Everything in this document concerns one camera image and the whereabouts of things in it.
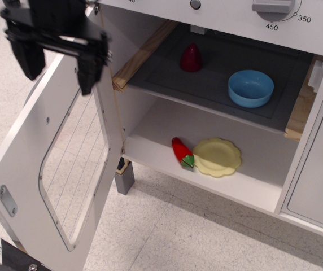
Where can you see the white toy oven cabinet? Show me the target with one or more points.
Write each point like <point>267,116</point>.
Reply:
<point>148,122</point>

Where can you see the yellow scalloped plate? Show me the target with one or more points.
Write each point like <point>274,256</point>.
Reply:
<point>217,157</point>

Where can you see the gray cabinet leg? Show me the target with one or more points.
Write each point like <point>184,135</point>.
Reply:
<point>125,180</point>

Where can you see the black caster wheel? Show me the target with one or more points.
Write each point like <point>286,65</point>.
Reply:
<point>12,3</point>

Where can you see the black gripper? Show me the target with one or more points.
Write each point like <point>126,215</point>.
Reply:
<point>60,26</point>

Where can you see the blue plastic bowl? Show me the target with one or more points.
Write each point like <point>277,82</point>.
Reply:
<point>250,88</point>

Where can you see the white oven door with window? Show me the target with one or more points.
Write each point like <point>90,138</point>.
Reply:
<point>57,164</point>

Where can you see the dark red cone toy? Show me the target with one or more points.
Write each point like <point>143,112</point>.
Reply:
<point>191,59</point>

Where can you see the dark gray oven tray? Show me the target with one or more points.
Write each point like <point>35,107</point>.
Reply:
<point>223,55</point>

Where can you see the gray temperature knob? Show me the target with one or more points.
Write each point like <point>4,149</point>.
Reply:
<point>272,10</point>

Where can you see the red toy chili pepper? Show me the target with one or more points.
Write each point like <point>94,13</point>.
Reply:
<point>182,153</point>

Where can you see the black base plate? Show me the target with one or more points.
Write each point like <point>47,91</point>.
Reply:
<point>16,259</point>

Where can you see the gray round button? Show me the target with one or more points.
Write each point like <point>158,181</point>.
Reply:
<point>195,4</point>

